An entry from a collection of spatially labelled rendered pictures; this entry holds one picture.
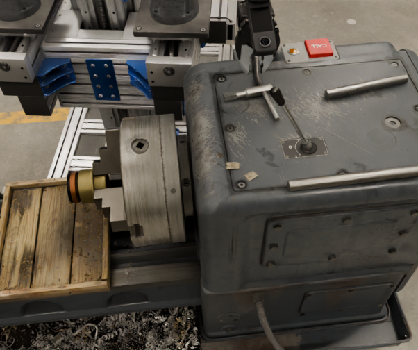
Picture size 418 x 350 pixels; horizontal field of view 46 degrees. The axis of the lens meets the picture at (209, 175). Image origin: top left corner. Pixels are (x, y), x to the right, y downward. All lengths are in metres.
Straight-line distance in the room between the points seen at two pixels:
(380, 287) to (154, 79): 0.88
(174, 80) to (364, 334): 0.97
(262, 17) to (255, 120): 0.22
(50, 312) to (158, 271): 0.36
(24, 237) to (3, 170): 1.43
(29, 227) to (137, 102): 0.60
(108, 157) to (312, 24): 2.59
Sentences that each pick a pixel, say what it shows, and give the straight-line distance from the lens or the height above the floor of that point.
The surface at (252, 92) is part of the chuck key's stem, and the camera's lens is 1.13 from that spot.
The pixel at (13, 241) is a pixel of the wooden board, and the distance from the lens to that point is 1.44.
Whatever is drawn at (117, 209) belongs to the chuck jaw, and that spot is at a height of 1.11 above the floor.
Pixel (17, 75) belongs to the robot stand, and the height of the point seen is 1.06.
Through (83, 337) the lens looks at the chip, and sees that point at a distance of 1.63.
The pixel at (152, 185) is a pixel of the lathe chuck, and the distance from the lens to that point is 1.06.
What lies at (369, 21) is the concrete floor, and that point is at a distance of 3.71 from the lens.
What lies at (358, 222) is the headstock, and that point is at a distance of 1.12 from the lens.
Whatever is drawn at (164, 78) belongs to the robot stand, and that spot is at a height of 1.06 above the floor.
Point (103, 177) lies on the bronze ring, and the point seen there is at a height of 1.11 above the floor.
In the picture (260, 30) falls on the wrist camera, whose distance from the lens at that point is 1.02.
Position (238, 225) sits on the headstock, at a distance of 1.01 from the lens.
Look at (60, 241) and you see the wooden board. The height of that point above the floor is 0.88.
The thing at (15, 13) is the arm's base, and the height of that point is 1.19.
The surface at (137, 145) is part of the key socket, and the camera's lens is 1.09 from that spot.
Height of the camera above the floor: 2.04
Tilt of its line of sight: 52 degrees down
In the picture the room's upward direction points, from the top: 2 degrees counter-clockwise
